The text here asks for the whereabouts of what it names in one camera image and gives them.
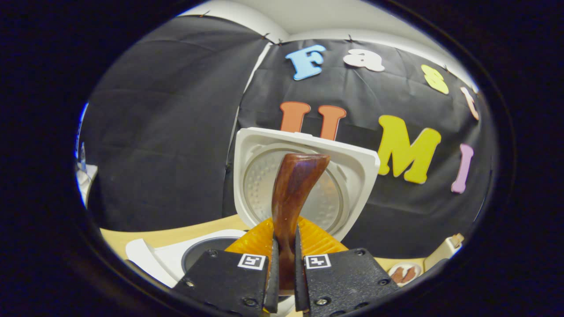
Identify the white rice cooker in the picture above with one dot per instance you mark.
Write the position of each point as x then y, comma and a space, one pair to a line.
255, 149

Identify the white toaster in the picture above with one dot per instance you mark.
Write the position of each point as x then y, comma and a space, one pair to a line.
440, 255

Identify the brown wooden spoon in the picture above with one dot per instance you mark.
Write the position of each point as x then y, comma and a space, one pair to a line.
293, 189

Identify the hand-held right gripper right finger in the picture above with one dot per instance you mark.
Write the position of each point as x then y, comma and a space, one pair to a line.
301, 281

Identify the brown meat piece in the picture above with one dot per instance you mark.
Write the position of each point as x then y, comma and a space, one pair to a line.
398, 275
410, 274

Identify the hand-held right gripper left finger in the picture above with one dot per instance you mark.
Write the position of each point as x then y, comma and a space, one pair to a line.
273, 286

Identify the toast slice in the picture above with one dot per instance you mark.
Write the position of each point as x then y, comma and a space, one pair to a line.
456, 240

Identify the black backdrop cloth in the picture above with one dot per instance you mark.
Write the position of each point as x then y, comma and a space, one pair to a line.
167, 132

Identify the white oval plate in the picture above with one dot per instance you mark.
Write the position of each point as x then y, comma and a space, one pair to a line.
393, 265

